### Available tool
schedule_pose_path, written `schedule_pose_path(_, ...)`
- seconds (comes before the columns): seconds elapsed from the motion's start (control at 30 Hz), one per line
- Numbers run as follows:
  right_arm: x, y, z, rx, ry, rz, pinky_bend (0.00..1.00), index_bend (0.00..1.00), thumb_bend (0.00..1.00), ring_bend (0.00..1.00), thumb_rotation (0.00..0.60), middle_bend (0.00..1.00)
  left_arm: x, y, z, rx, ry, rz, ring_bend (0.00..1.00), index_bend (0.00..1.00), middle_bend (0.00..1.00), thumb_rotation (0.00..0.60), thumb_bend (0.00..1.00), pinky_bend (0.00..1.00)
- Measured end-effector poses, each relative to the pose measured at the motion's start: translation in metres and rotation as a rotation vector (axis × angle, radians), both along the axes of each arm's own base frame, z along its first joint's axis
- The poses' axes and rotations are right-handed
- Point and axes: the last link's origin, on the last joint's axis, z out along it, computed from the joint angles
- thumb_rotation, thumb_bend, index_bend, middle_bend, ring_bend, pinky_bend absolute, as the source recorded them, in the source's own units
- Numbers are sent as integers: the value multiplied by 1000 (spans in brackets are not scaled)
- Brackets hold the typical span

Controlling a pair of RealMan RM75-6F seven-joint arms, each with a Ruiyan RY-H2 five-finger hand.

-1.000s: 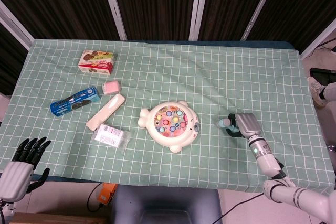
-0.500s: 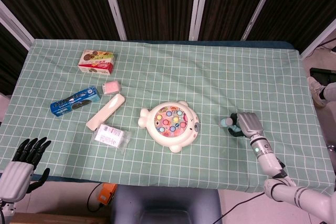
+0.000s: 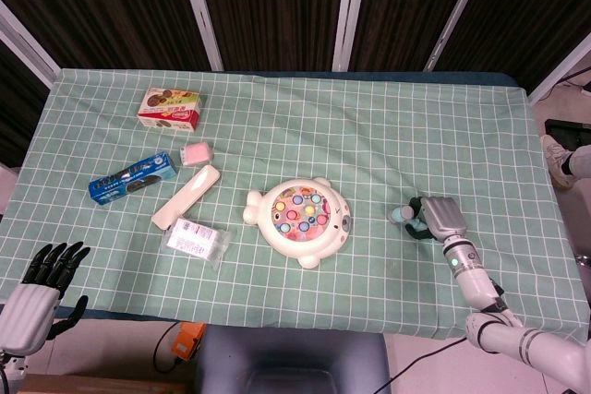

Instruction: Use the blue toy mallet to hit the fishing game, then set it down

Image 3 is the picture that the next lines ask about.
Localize white sneaker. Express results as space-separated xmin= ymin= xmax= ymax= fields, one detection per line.
xmin=539 ymin=134 xmax=576 ymax=190

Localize white metal partition post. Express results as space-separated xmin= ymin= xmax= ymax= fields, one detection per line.
xmin=528 ymin=37 xmax=591 ymax=107
xmin=174 ymin=0 xmax=224 ymax=72
xmin=332 ymin=0 xmax=370 ymax=72
xmin=0 ymin=0 xmax=61 ymax=89
xmin=423 ymin=0 xmax=494 ymax=73

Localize blue Oreo cookie box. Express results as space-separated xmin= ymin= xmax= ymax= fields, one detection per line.
xmin=87 ymin=150 xmax=179 ymax=207

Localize white whack-a-mole toy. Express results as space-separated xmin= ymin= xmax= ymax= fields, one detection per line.
xmin=242 ymin=176 xmax=352 ymax=270

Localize long beige plastic case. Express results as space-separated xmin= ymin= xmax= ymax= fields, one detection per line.
xmin=151 ymin=164 xmax=222 ymax=231

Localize small teal object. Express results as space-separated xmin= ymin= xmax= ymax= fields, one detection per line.
xmin=389 ymin=203 xmax=433 ymax=241

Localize black cable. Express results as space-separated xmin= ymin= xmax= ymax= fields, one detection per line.
xmin=153 ymin=319 xmax=187 ymax=375
xmin=368 ymin=336 xmax=468 ymax=394

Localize white tissue pack clear wrap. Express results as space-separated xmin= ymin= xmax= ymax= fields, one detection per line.
xmin=161 ymin=217 xmax=231 ymax=270

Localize orange device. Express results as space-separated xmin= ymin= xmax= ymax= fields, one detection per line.
xmin=170 ymin=321 xmax=207 ymax=362

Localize pink white wrapped pack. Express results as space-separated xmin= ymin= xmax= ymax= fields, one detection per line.
xmin=179 ymin=141 xmax=214 ymax=168

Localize black box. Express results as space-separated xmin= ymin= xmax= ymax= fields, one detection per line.
xmin=544 ymin=119 xmax=591 ymax=150

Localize red white cookie box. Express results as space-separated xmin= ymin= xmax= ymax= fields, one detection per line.
xmin=136 ymin=87 xmax=205 ymax=132

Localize dark ribbed partition panel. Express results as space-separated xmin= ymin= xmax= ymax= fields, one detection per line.
xmin=0 ymin=0 xmax=214 ymax=73
xmin=192 ymin=0 xmax=348 ymax=73
xmin=436 ymin=0 xmax=591 ymax=91
xmin=348 ymin=0 xmax=477 ymax=73

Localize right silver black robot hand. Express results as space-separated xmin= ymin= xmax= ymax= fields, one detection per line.
xmin=403 ymin=195 xmax=467 ymax=243

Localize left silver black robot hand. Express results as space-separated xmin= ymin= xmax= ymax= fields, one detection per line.
xmin=0 ymin=241 xmax=91 ymax=354

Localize person's leg grey trousers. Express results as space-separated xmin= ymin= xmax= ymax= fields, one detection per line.
xmin=567 ymin=144 xmax=591 ymax=179

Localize green checked tablecloth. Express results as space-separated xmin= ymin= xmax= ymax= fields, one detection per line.
xmin=0 ymin=67 xmax=591 ymax=344

